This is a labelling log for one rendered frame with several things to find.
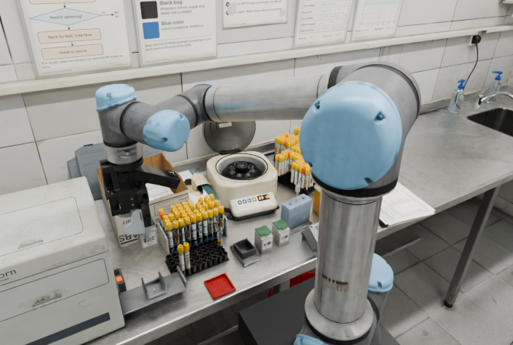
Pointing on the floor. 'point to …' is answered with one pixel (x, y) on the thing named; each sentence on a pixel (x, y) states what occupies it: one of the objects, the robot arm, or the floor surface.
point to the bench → (417, 131)
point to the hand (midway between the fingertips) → (146, 228)
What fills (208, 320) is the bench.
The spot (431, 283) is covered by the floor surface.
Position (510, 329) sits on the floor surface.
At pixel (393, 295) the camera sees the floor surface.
